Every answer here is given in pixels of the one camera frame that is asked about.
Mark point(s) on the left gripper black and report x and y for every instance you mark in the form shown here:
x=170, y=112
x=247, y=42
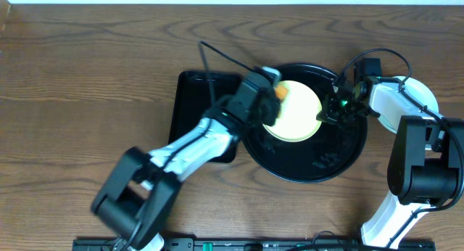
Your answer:
x=270, y=104

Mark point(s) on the black round tray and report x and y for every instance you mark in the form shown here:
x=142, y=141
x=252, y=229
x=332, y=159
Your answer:
x=325, y=155

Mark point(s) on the black rectangular tray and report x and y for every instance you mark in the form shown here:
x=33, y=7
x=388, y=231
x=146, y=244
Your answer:
x=192, y=98

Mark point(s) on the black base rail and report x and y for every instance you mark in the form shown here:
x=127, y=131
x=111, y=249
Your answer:
x=189, y=244

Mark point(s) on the orange yellow sponge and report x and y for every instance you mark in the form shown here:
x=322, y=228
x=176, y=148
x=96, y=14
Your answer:
x=281, y=92

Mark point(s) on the yellow plate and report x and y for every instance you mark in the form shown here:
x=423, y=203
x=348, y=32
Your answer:
x=297, y=118

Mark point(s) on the light blue plate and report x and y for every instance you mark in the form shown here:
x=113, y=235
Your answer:
x=391, y=105

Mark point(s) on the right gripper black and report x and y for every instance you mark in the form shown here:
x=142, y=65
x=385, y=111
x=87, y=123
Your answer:
x=332, y=111

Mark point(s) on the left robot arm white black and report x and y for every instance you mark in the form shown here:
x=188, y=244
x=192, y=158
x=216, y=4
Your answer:
x=140, y=192

